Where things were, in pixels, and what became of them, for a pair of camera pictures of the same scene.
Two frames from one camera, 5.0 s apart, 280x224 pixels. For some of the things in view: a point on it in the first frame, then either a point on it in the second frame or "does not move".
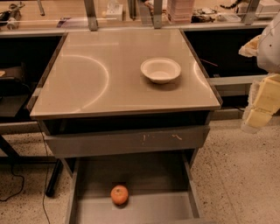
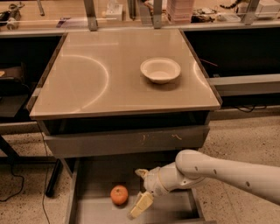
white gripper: (269, 49) → (152, 180)
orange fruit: (119, 194) does not move
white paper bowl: (161, 70) does not move
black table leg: (54, 178) does not move
